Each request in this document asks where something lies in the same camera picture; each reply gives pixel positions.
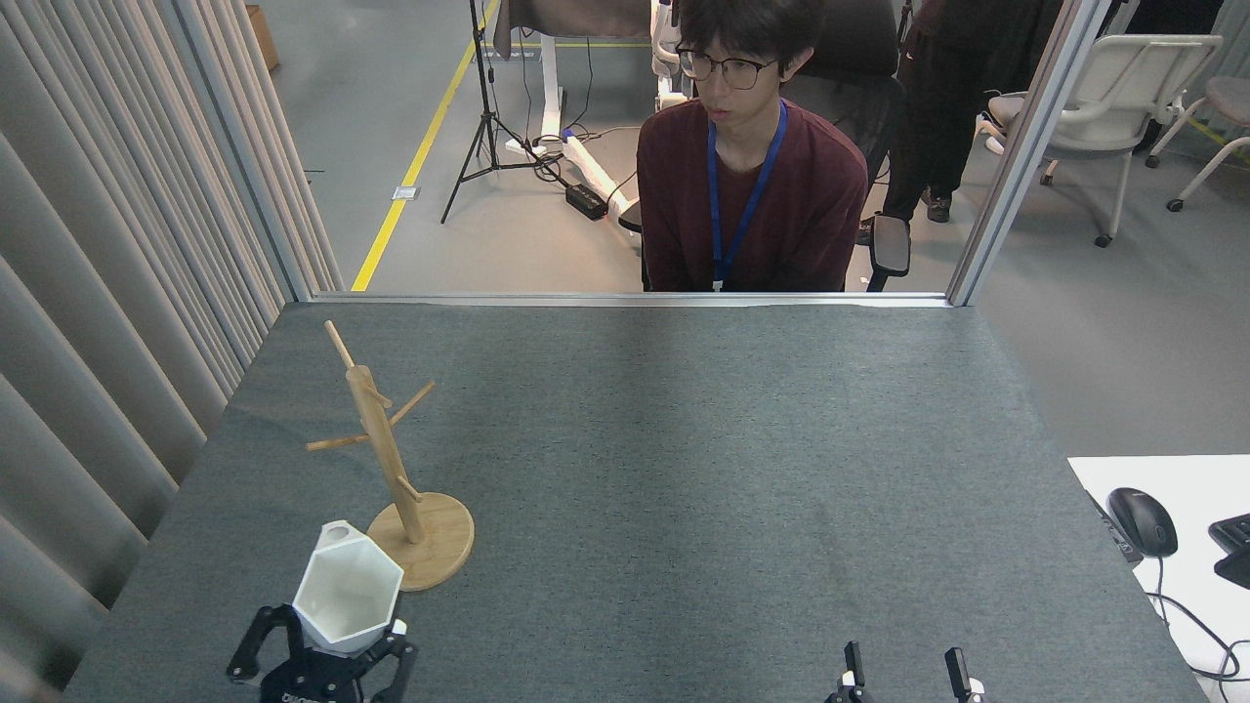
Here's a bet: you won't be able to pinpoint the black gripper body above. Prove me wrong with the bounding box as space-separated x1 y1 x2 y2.
259 652 382 703

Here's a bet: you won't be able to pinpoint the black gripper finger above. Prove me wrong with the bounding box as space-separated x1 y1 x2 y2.
356 623 419 703
944 648 985 703
227 604 304 684
825 641 875 703

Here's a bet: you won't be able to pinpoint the white hexagonal cup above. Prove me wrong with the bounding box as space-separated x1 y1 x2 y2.
292 520 405 655

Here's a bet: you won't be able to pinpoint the wooden cup rack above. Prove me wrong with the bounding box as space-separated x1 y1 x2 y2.
305 320 476 593

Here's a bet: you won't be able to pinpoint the black computer mouse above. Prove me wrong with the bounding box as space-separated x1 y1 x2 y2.
1107 487 1179 559

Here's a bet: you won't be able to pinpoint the white side table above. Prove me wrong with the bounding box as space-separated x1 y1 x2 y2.
1067 454 1250 703

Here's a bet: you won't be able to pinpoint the black keyboard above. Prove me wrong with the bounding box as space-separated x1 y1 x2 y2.
1208 514 1250 591

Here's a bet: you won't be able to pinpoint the beige curtain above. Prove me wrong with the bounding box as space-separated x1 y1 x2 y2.
0 0 345 703

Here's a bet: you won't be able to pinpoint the black office chair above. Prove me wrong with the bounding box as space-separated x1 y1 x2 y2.
617 0 912 292

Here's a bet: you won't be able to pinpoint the seated person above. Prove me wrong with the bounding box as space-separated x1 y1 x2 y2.
636 0 870 293

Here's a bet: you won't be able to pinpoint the standing person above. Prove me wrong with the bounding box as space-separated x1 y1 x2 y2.
859 0 1041 245

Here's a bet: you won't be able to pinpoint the black tripod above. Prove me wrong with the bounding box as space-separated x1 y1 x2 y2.
440 0 567 226

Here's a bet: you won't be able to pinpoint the desk with white legs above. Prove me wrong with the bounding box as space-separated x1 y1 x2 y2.
493 0 653 230

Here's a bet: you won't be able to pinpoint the cardboard box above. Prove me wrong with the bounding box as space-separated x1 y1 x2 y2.
244 5 281 71

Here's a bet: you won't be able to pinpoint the white armchair on wheels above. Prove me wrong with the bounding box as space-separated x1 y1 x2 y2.
975 34 1224 248

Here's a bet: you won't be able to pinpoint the black glasses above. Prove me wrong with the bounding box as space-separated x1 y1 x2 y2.
676 47 780 91

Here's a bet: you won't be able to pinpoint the grey chair on wheels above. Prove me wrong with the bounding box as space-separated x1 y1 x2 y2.
1145 76 1250 213

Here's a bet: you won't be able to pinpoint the black mouse cable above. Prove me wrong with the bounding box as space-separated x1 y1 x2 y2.
1143 557 1250 684

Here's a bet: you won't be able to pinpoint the silver table rail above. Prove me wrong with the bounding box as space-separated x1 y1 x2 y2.
311 291 950 310

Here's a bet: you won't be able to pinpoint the blue lanyard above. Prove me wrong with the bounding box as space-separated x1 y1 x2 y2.
706 100 789 292

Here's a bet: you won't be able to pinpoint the silver frame post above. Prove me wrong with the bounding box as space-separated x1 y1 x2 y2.
945 0 1114 308

